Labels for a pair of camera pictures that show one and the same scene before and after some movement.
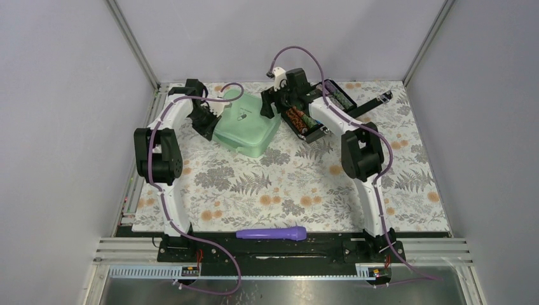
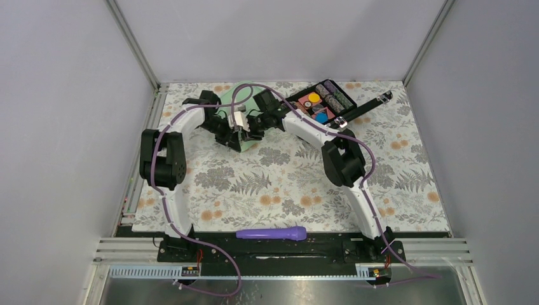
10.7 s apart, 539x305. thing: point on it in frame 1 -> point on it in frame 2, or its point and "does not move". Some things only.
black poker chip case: x=300 y=119 does not move
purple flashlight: x=292 y=233 does not move
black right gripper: x=269 y=96 -> x=252 y=136
